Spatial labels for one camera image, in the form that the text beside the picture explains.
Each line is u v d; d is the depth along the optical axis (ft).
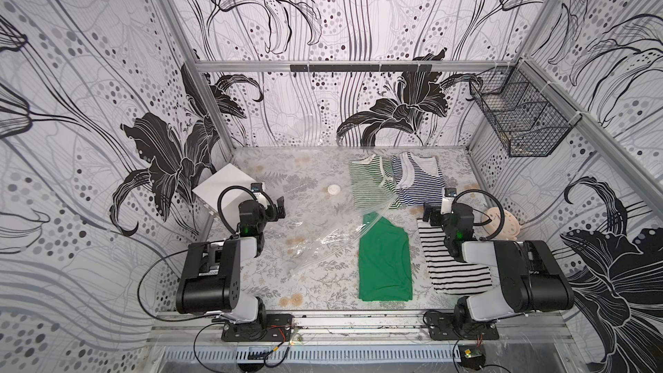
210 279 1.48
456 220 2.35
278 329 2.37
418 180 3.57
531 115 2.89
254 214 2.35
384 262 2.77
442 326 2.36
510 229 2.97
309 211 3.22
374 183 3.40
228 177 3.07
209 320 2.34
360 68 2.95
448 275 2.69
